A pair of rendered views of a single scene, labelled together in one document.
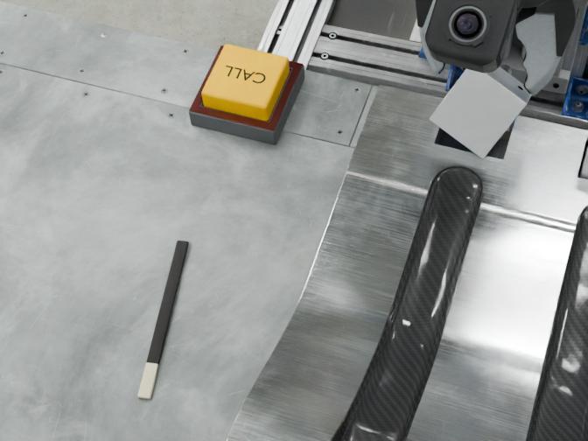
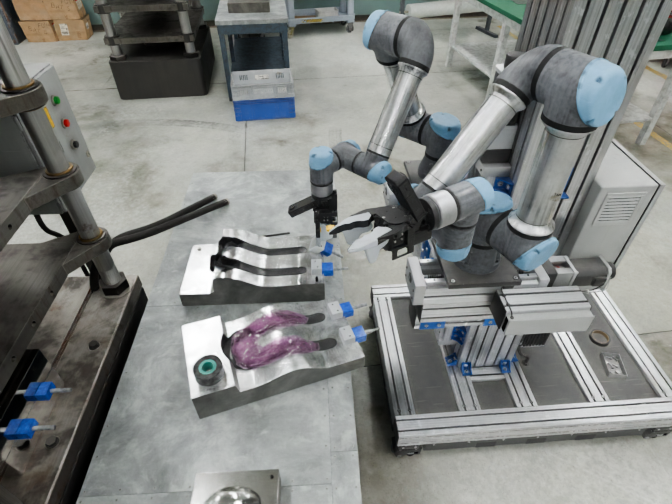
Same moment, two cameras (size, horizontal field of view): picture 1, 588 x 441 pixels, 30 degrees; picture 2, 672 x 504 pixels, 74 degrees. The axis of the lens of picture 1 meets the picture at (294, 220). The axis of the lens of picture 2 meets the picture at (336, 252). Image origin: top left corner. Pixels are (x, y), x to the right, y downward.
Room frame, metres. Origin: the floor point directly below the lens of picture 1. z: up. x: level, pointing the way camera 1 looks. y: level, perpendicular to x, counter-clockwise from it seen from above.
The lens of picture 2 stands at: (0.03, -1.28, 1.98)
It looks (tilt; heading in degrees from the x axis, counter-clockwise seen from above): 42 degrees down; 64
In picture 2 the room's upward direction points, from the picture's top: straight up
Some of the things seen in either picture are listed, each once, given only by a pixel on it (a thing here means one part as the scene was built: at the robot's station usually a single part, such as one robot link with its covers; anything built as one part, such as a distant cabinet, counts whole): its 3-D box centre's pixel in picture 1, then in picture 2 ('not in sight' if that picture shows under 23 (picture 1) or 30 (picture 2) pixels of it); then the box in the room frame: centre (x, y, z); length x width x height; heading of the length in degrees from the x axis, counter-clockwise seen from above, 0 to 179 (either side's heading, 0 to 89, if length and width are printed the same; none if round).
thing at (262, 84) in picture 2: not in sight; (262, 84); (1.29, 2.97, 0.28); 0.61 x 0.41 x 0.15; 162
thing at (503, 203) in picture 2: not in sight; (488, 216); (0.87, -0.56, 1.20); 0.13 x 0.12 x 0.14; 94
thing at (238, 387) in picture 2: not in sight; (273, 346); (0.21, -0.46, 0.86); 0.50 x 0.26 x 0.11; 174
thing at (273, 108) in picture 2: not in sight; (264, 101); (1.29, 2.98, 0.11); 0.61 x 0.41 x 0.22; 162
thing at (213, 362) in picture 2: not in sight; (208, 370); (0.02, -0.51, 0.93); 0.08 x 0.08 x 0.04
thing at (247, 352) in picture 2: not in sight; (272, 335); (0.22, -0.45, 0.90); 0.26 x 0.18 x 0.08; 174
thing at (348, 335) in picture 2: not in sight; (360, 333); (0.48, -0.54, 0.86); 0.13 x 0.05 x 0.05; 174
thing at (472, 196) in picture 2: not in sight; (464, 200); (0.61, -0.70, 1.43); 0.11 x 0.08 x 0.09; 4
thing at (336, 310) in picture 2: not in sight; (348, 309); (0.49, -0.43, 0.86); 0.13 x 0.05 x 0.05; 174
